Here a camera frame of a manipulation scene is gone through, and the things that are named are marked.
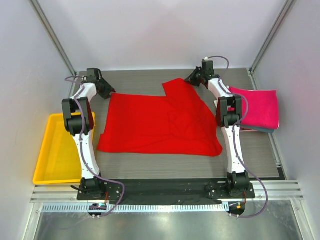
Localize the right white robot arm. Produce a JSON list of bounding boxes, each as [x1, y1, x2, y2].
[[184, 56, 250, 198]]

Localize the left aluminium frame post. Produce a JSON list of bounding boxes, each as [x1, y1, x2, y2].
[[28, 0, 77, 76]]

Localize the yellow plastic bin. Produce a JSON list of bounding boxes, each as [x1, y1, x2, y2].
[[33, 113, 82, 185]]

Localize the aluminium frame post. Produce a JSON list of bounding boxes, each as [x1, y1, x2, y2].
[[248, 0, 296, 75], [28, 0, 77, 76]]

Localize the folded grey-blue t shirt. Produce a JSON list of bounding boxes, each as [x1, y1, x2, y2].
[[240, 125, 275, 134]]

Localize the red t shirt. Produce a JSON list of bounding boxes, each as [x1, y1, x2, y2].
[[97, 78, 223, 157]]

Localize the slotted white cable duct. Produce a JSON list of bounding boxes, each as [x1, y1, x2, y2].
[[41, 202, 229, 214]]

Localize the right aluminium frame post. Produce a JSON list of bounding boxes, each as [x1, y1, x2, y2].
[[248, 0, 296, 75]]

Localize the folded pink t shirt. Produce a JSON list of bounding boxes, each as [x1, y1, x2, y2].
[[229, 86, 280, 130]]

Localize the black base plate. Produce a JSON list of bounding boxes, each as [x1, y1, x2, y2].
[[71, 178, 256, 205]]

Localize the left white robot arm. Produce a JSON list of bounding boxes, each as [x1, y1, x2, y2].
[[62, 68, 115, 200]]

